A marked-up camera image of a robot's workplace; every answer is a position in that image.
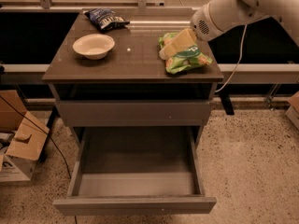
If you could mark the white bowl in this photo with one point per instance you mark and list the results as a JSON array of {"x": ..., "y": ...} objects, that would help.
[{"x": 94, "y": 46}]

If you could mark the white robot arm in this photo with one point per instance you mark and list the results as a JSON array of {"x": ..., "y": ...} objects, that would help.
[{"x": 285, "y": 12}]

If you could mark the open grey drawer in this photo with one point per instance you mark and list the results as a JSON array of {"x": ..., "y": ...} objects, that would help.
[{"x": 136, "y": 171}]

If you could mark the cardboard box at right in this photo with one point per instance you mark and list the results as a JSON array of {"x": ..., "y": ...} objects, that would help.
[{"x": 293, "y": 111}]

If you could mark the green rice chip bag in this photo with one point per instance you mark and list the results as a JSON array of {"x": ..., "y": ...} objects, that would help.
[{"x": 187, "y": 59}]

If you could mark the closed grey upper drawer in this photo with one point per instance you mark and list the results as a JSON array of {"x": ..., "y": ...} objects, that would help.
[{"x": 128, "y": 113}]

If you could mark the open cardboard box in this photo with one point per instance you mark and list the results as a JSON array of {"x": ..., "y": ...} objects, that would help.
[{"x": 22, "y": 138}]

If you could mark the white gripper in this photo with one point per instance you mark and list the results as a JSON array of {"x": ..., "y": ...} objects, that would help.
[{"x": 202, "y": 24}]

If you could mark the grey drawer cabinet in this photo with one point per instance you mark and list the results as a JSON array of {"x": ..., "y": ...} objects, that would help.
[{"x": 133, "y": 70}]

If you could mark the dark blue chip bag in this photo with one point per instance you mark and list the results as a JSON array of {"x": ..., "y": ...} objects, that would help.
[{"x": 104, "y": 19}]

